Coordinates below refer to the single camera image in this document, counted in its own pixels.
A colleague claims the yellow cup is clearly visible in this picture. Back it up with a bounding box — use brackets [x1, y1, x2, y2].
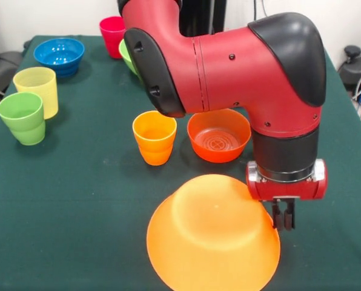
[13, 67, 59, 120]

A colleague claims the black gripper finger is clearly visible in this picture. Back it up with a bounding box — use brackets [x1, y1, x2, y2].
[271, 201, 284, 230]
[283, 199, 297, 232]

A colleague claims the light green bowl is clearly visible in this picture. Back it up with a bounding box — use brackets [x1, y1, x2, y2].
[118, 39, 145, 85]

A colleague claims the green cup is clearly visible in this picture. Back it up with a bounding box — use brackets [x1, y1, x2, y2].
[0, 92, 47, 146]

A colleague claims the small red-orange bowl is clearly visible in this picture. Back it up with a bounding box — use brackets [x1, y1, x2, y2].
[187, 108, 253, 164]

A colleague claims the dark green table cloth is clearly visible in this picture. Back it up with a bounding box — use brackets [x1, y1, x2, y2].
[0, 35, 361, 291]

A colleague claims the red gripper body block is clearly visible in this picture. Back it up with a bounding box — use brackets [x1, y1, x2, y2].
[245, 159, 329, 202]

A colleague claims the large orange bowl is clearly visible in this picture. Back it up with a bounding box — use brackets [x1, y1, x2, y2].
[146, 173, 281, 291]

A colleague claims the orange cup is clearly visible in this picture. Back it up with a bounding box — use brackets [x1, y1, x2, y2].
[132, 110, 178, 166]

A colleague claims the black wall cable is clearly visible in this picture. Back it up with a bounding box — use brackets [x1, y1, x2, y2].
[251, 0, 271, 24]

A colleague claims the blue bowl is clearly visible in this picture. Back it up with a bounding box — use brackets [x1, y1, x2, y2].
[33, 37, 85, 76]

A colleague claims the red cup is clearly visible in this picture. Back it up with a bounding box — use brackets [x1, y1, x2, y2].
[99, 16, 127, 59]

